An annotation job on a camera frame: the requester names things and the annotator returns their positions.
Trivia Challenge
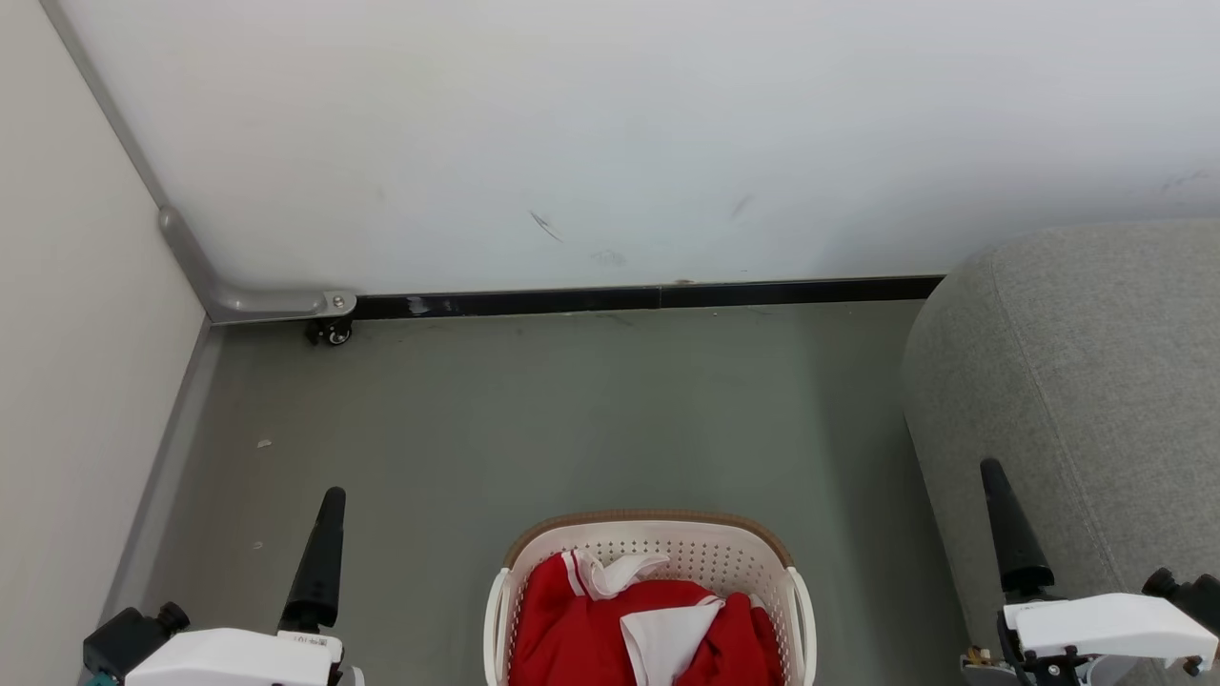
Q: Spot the grey fabric sofa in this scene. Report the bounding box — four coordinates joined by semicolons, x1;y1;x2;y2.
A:
901;221;1220;686

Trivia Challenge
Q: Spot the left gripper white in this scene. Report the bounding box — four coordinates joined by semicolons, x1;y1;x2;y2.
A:
124;488;347;686

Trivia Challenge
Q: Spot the white perforated laundry basket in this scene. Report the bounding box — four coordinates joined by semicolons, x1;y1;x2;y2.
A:
483;510;818;686

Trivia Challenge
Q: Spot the white garment with red stripes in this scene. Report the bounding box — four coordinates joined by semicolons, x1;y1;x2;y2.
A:
560;548;727;686

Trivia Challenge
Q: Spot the grey wall corner trim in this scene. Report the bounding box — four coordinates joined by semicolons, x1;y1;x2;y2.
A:
38;0;171;215

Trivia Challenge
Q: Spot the black baseboard strip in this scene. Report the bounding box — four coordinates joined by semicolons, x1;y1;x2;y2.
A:
353;275;946;321

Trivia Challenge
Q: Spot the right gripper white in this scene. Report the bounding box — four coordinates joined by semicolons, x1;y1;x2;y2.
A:
963;458;1220;686

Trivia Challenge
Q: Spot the grey metal corner bracket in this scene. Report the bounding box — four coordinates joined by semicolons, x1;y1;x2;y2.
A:
157;205;358;326

